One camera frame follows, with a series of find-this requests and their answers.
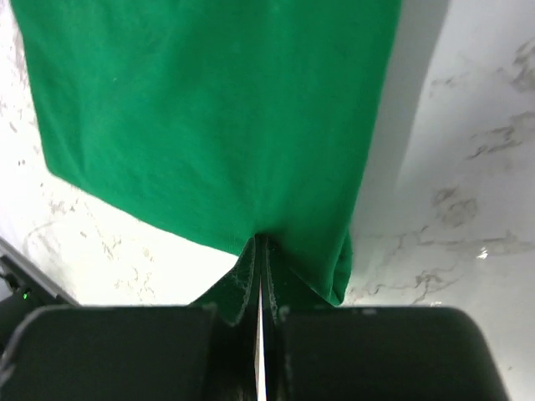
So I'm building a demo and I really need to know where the green t-shirt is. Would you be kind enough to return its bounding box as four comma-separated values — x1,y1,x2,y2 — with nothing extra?
12,1,402,305

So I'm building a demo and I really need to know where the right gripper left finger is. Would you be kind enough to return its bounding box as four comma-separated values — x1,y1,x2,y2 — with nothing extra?
1,240,259,400

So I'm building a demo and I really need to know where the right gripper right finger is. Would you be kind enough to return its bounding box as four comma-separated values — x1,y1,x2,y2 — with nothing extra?
261,240,507,400

